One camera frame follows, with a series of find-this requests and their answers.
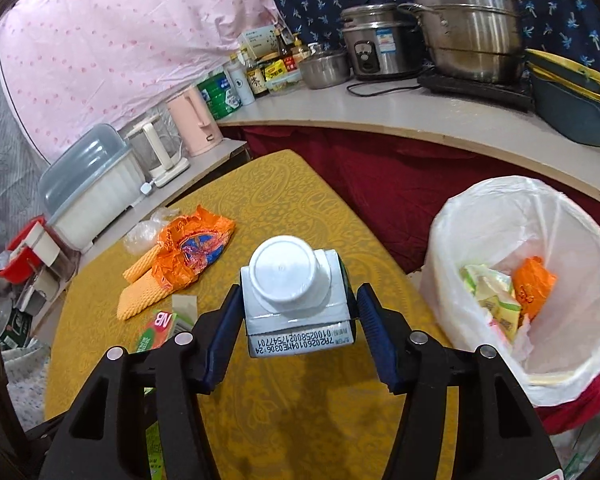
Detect white floral cloth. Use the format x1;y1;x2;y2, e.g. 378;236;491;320
0;345;53;431

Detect red label sauce bottle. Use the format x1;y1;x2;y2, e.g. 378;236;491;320
275;27;298;73

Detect large steel steamer pot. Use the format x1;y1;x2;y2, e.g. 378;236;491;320
397;0;541;85

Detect yellow patterned tablecloth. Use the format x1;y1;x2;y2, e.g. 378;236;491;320
45;149;461;480

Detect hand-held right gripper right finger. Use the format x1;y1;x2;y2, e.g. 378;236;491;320
356;282;563;480

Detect pink dotted cloth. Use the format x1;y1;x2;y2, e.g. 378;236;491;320
0;0;286;161

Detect small steel pot with lid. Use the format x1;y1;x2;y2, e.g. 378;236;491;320
300;44;351;90

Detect dark sauce bottle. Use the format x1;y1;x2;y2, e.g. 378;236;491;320
241;50;271;99

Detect black power cable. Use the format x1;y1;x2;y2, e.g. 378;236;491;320
347;79;426;97

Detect green cardboard box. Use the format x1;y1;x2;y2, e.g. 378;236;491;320
144;422;167;480

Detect black induction cooker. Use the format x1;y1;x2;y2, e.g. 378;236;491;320
417;67;536;113

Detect orange printed plastic bag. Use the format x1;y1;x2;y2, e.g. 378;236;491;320
511;256;558;318

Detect grey patterned cloth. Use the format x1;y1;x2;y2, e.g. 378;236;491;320
0;40;51;241

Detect clear plastic bag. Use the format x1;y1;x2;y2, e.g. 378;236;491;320
122;210;173;256

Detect pink electric kettle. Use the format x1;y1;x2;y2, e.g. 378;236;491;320
166;85;224;157

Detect white dish box grey lid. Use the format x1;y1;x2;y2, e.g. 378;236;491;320
37;124;148;253

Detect white carton with round cap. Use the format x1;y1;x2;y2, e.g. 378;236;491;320
239;236;357;359

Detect clear container yellow packets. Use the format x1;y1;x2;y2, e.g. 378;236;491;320
265;58;303;96

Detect green tin can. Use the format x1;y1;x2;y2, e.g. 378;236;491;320
196;67;243;121

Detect yellow green wrapper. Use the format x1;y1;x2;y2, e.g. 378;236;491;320
460;264;523;346

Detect bin with white liner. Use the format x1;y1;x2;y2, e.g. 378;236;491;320
419;175;600;408

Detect white bottle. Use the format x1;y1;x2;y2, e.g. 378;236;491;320
225;57;257;107

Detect red plastic bowl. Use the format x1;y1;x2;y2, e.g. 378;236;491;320
0;216;48;283

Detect steel rice cooker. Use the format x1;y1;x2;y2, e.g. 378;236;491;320
340;3;431;81

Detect clear plastic organiser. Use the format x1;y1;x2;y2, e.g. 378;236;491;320
15;255;81;316

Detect stacked blue yellow basins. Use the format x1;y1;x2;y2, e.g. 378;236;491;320
524;49;600;148

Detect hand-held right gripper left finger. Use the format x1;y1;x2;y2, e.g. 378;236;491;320
39;285;243;480

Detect orange wafer biscuits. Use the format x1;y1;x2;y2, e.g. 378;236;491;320
116;245;173;322

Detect dark red cloth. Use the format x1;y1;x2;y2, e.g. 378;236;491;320
225;125;600;436

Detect yellow cap bottle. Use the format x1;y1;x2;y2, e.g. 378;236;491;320
291;32;311;61

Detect orange snack wrapper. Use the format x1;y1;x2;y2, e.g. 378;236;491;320
152;205;237;292

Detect clear kettle with white handle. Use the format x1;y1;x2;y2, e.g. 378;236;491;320
125;114;191;188

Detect dark blue patterned cloth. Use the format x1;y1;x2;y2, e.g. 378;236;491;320
272;0;600;81

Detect white green carton box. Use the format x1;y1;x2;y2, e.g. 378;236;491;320
238;25;287;63

